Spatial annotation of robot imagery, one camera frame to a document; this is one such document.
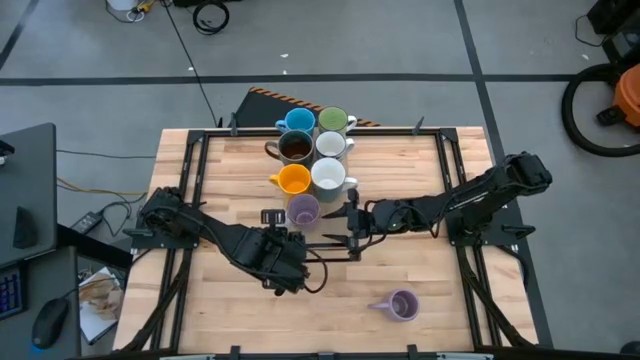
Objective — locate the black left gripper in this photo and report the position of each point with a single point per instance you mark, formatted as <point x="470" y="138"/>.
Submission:
<point x="275" y="257"/>

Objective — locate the black metal bar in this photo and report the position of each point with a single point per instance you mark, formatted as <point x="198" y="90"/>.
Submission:
<point x="95" y="248"/>

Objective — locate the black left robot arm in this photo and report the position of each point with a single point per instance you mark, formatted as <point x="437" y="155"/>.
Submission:
<point x="175" y="220"/>

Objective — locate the blue mug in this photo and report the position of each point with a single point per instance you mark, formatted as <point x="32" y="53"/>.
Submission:
<point x="300" y="120"/>

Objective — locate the white bucket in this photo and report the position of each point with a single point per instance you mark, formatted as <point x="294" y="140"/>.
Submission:
<point x="121" y="4"/>

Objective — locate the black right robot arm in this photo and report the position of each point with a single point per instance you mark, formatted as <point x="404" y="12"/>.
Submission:
<point x="475" y="195"/>

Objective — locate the black metal table frame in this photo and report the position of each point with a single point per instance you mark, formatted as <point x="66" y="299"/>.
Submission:
<point x="400" y="132"/>

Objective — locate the teal mug white inside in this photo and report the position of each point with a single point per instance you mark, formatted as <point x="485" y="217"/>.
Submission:
<point x="327" y="175"/>

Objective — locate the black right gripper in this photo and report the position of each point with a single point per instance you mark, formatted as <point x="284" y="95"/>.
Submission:
<point x="362" y="220"/>

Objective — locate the black keyboard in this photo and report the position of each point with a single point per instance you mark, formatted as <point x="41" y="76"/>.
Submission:
<point x="10" y="295"/>

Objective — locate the orange mug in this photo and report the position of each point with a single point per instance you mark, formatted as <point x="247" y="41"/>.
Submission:
<point x="295" y="177"/>

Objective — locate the lavender mug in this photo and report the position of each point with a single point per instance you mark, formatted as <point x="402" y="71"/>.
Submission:
<point x="402" y="305"/>

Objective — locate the black power adapter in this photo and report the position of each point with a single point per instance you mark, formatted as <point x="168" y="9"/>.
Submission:
<point x="87" y="222"/>

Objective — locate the black ramp orange striped edge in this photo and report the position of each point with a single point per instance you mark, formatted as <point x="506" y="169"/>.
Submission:
<point x="260" y="110"/>

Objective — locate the orange vacuum cleaner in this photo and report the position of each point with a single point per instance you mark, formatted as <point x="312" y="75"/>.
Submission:
<point x="630" y="95"/>

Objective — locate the dark green mug brown inside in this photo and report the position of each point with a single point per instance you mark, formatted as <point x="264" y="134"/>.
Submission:
<point x="296" y="147"/>

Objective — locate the black equipment case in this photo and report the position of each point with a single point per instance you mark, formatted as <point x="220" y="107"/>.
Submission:
<point x="617" y="20"/>

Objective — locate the black computer mouse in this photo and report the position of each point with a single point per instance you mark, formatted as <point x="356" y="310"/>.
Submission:
<point x="50" y="322"/>

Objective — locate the small black desk device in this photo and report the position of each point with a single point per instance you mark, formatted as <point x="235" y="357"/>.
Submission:
<point x="6" y="150"/>

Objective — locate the paper booklet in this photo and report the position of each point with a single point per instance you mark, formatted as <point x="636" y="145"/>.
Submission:
<point x="100" y="300"/>

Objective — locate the yellow plug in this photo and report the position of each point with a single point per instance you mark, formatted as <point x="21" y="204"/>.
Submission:
<point x="143" y="6"/>

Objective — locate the purple and white striped mug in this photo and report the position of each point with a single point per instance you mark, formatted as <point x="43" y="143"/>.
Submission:
<point x="303" y="210"/>

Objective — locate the black wedge shaped object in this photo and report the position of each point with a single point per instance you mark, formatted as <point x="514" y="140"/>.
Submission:
<point x="25" y="230"/>

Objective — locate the dark gray desk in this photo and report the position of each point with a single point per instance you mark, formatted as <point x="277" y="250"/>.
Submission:
<point x="27" y="175"/>
<point x="45" y="280"/>

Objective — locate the gray mug white inside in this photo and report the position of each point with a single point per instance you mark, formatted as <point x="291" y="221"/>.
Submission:
<point x="331" y="145"/>

